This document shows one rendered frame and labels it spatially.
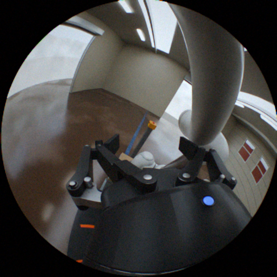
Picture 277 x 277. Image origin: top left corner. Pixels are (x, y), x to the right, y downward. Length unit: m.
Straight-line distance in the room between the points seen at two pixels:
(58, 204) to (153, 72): 7.00
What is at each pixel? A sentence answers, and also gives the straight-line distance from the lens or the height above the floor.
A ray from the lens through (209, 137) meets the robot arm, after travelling 0.16.
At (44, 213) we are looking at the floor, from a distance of 1.76.
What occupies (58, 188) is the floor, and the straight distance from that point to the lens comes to 1.74.
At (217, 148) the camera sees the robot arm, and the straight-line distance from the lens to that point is 0.43.
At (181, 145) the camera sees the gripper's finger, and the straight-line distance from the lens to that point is 0.21.
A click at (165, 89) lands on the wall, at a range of 6.54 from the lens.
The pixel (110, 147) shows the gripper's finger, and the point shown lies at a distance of 0.15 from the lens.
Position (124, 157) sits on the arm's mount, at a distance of 1.08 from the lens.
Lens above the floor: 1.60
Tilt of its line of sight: 30 degrees down
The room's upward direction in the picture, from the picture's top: 31 degrees clockwise
